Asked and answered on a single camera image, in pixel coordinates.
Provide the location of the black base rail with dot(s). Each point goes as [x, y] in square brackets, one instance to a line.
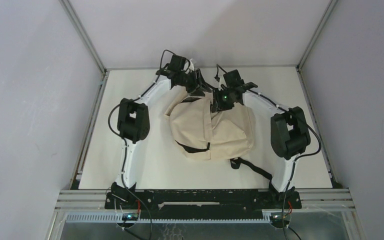
[200, 204]

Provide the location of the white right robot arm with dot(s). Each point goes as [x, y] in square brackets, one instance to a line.
[289, 130]

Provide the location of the beige canvas backpack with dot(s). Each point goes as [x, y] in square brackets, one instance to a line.
[203, 135]

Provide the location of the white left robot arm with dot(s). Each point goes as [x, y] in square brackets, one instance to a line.
[133, 121]

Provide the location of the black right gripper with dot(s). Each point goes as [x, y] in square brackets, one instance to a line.
[217, 105]

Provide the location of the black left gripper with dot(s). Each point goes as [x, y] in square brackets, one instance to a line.
[199, 85]

